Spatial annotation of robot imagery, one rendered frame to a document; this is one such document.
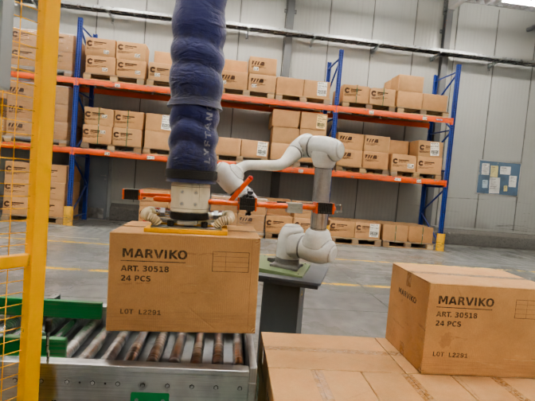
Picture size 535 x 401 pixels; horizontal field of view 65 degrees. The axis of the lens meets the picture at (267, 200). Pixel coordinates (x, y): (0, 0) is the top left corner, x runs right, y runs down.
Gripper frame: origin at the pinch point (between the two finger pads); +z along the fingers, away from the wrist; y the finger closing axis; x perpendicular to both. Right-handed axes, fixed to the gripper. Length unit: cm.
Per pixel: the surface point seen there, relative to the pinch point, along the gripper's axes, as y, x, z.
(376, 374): 66, -58, 20
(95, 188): 44, 326, -832
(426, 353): 57, -80, 19
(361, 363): 66, -54, 10
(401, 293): 38, -78, -7
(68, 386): 70, 62, 33
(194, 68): -54, 28, 12
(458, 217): 45, -594, -861
